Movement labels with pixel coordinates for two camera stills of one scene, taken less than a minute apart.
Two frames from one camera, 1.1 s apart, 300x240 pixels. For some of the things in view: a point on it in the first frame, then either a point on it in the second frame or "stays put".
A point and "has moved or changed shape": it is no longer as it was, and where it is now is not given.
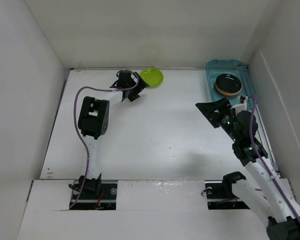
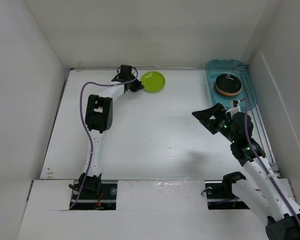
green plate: [153, 76] has moved or changed shape
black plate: [228, 83] stays put
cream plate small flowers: [226, 94] stays put
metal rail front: [218, 198] stays put
